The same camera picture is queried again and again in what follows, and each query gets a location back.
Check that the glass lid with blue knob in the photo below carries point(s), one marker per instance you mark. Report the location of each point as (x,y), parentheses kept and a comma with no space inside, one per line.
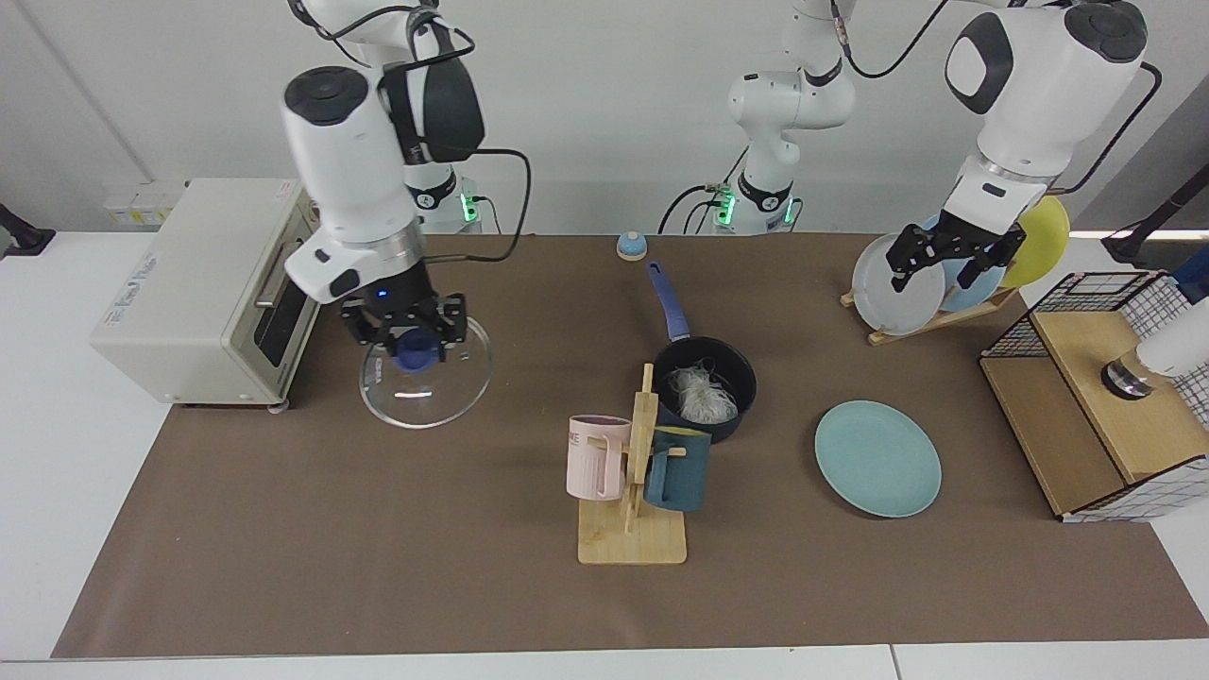
(425,401)

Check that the white vermicelli bundle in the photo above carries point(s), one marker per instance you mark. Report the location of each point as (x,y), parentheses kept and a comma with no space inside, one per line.
(704,401)

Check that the light blue plate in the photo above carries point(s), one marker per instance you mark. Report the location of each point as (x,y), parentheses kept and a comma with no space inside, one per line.
(987,286)

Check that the grey plate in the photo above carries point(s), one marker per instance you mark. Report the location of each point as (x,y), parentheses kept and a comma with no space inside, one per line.
(897,312)

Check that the wooden plate rack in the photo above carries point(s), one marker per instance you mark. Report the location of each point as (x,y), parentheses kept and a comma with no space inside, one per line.
(930,328)

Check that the yellow plate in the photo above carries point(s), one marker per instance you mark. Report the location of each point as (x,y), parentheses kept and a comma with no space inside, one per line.
(1044,236)

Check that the teal plate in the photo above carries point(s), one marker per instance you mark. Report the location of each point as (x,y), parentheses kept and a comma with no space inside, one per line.
(878,458)

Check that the brown table cloth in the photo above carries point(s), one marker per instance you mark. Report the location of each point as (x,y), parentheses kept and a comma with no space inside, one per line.
(425,510)

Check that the pink cup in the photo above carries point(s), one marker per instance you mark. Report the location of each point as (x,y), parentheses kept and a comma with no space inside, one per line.
(595,463)

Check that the pale toaster oven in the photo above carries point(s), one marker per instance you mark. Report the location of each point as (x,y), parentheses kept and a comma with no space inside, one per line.
(179,302)

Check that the small blue round bell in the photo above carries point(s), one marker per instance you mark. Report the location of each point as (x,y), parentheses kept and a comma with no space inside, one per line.
(631,247)

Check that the blue object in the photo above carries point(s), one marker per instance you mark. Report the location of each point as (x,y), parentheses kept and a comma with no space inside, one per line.
(1195,279)

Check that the dark teal cup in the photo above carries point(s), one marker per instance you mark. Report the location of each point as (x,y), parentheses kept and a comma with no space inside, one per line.
(682,477)

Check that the wooden cup stand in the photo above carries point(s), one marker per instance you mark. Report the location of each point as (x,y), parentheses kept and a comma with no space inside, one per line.
(633,543)

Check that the black clamp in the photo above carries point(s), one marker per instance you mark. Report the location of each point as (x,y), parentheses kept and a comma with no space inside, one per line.
(24,236)

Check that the white wall socket strip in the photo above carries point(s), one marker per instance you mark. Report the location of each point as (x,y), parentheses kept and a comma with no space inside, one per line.
(142,203)

